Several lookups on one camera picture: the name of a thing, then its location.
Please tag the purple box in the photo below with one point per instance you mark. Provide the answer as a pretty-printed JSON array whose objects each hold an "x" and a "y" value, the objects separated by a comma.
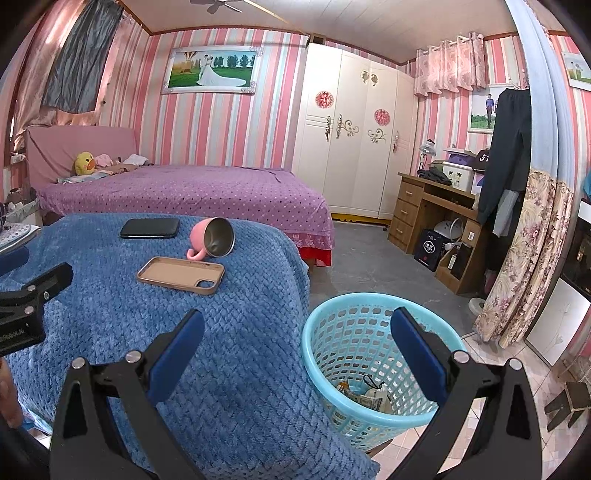
[{"x": 459, "y": 158}]

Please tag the pink mug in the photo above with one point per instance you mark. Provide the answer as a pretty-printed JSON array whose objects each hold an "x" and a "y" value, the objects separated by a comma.
[{"x": 201, "y": 235}]

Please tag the grey window curtain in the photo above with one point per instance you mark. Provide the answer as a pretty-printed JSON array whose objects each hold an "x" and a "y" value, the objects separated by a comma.
[{"x": 78, "y": 60}]

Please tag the pink clothes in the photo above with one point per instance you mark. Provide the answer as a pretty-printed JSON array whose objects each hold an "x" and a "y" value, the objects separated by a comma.
[{"x": 104, "y": 160}]

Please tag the ceiling fan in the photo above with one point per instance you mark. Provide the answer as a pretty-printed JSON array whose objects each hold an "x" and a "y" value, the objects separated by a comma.
[{"x": 217, "y": 5}]

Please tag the beige packet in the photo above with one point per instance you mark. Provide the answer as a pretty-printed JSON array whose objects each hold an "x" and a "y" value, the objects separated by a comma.
[{"x": 358, "y": 399}]

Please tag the framed wedding picture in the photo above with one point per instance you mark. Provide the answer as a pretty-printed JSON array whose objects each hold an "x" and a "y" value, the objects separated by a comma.
[{"x": 212, "y": 69}]

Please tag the tan phone case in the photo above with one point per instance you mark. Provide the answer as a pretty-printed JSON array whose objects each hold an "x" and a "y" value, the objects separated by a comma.
[{"x": 171, "y": 272}]

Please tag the small dark stool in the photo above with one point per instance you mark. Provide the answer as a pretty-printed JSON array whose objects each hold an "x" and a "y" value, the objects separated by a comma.
[{"x": 575, "y": 399}]

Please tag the yellow duck plush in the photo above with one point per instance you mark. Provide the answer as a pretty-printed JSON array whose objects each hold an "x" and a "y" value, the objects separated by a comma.
[{"x": 85, "y": 164}]

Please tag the black cap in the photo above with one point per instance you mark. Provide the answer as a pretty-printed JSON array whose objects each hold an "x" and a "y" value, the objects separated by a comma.
[{"x": 481, "y": 160}]

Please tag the white storage box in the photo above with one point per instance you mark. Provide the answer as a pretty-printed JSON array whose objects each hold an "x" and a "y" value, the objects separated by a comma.
[{"x": 459, "y": 177}]

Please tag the white low cabinet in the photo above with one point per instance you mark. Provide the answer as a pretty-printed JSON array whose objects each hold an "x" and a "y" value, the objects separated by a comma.
[{"x": 561, "y": 318}]

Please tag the light blue plastic basket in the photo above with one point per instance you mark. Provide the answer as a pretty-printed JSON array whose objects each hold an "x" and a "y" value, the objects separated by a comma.
[{"x": 332, "y": 332}]

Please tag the dark clothes pile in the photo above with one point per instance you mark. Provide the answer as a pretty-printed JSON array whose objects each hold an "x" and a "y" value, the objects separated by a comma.
[{"x": 434, "y": 176}]

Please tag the shiny pink window curtain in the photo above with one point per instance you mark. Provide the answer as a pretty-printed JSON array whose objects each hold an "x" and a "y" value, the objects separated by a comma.
[{"x": 32, "y": 69}]

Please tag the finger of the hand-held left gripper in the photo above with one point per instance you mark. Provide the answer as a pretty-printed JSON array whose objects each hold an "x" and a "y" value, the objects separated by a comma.
[
  {"x": 41, "y": 284},
  {"x": 11, "y": 262}
]

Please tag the dotted ironing board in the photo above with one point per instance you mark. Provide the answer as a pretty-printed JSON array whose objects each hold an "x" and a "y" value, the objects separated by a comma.
[{"x": 18, "y": 235}]

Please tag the red round paper decoration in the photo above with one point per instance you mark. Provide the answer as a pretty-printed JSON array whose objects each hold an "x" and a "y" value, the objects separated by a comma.
[
  {"x": 324, "y": 100},
  {"x": 381, "y": 117}
]

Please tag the person's left hand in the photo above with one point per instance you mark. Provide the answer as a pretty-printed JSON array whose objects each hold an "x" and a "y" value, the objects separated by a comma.
[{"x": 10, "y": 397}]

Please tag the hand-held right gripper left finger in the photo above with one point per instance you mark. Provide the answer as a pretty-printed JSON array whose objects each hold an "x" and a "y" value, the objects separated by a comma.
[{"x": 178, "y": 355}]

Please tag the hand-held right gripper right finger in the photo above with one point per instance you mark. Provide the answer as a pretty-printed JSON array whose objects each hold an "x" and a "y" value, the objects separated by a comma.
[{"x": 418, "y": 355}]

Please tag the white cloth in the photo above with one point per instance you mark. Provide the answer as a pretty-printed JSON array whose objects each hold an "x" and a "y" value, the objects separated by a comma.
[{"x": 135, "y": 160}]

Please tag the black wallet case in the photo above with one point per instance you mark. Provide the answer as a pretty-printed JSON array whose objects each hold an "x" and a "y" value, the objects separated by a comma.
[{"x": 150, "y": 228}]

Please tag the desk lamp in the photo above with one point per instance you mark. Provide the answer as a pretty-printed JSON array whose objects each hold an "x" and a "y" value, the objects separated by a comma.
[{"x": 427, "y": 150}]

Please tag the hanging black clothing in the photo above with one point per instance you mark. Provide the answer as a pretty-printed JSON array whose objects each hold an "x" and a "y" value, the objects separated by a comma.
[{"x": 508, "y": 152}]

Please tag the white framed wall photo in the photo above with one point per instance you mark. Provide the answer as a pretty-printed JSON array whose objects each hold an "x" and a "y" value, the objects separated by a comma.
[{"x": 577, "y": 69}]

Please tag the framed couple photo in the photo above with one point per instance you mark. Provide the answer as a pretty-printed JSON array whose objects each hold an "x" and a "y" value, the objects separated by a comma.
[{"x": 480, "y": 113}]

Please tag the white wardrobe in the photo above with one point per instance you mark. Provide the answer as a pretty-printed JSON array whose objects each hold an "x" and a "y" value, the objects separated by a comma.
[{"x": 351, "y": 175}]

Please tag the wooden desk with drawers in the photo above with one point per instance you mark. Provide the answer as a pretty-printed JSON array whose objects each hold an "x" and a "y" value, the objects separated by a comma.
[{"x": 411, "y": 207}]

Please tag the bed with purple dotted cover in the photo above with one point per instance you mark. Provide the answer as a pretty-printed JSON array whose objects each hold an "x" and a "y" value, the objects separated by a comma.
[{"x": 184, "y": 194}]

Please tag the white helmet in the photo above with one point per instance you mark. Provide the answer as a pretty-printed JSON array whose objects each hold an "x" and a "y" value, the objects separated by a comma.
[{"x": 447, "y": 229}]

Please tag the white round fan base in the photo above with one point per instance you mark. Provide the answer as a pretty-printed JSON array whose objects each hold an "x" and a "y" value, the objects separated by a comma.
[{"x": 478, "y": 306}]

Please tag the pink floral short curtain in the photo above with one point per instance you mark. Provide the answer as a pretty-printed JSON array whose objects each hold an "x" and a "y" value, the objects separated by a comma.
[{"x": 450, "y": 69}]

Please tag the blue and floral door curtain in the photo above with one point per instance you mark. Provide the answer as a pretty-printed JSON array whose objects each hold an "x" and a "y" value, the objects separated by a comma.
[{"x": 531, "y": 254}]

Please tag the black bottle box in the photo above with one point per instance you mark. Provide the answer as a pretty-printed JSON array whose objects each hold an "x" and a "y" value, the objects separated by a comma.
[{"x": 458, "y": 262}]

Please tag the black paper bag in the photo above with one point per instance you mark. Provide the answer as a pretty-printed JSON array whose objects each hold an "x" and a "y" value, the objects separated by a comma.
[{"x": 431, "y": 251}]

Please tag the pink covered headboard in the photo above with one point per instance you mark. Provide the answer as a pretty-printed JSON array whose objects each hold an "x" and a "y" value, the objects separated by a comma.
[{"x": 55, "y": 147}]

